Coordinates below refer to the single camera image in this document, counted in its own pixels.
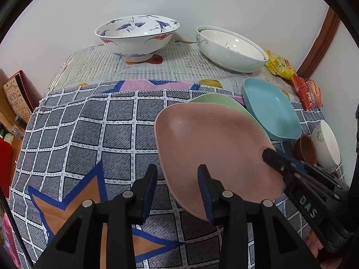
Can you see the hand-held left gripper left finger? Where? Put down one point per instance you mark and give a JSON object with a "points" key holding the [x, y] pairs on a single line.
{"points": [[150, 199]]}

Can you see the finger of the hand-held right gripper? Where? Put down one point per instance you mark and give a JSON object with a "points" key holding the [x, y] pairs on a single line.
{"points": [[276, 159]]}

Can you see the red panel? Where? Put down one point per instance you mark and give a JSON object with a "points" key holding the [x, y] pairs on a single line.
{"points": [[5, 168]]}

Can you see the blue plate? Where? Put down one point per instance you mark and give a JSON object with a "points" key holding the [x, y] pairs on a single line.
{"points": [[272, 109]]}

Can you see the small white bowl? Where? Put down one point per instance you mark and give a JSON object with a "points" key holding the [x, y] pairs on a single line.
{"points": [[328, 145]]}

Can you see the brown wooden door frame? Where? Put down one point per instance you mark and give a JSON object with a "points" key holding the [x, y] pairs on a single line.
{"points": [[322, 39]]}

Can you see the dark red box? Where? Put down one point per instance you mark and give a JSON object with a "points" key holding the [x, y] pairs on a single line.
{"points": [[26, 86]]}

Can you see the yellow chip bag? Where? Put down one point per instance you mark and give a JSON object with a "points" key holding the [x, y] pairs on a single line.
{"points": [[277, 65]]}

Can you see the green plate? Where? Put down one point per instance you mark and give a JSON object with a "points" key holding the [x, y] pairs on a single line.
{"points": [[224, 99]]}

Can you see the white bowl with blue cranes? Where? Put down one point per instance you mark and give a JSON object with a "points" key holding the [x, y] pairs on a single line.
{"points": [[134, 47]]}

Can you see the small brown bowl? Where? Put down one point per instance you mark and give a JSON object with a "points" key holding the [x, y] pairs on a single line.
{"points": [[305, 148]]}

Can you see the red chip bag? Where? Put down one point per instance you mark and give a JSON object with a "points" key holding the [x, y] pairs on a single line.
{"points": [[308, 92]]}

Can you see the grey checked blanket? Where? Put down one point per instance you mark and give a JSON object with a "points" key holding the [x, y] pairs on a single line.
{"points": [[70, 134]]}

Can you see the pink plate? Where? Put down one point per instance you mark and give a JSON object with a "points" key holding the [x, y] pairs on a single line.
{"points": [[210, 134]]}

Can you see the white bowl with orange print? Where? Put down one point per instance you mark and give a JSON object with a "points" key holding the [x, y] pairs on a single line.
{"points": [[232, 44]]}

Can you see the fruit print tablecloth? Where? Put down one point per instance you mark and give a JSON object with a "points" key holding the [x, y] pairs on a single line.
{"points": [[92, 67]]}

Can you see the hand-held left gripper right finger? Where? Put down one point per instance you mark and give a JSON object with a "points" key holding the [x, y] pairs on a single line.
{"points": [[203, 193]]}

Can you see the large white bowl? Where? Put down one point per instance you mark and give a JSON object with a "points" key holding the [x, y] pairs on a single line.
{"points": [[224, 60]]}

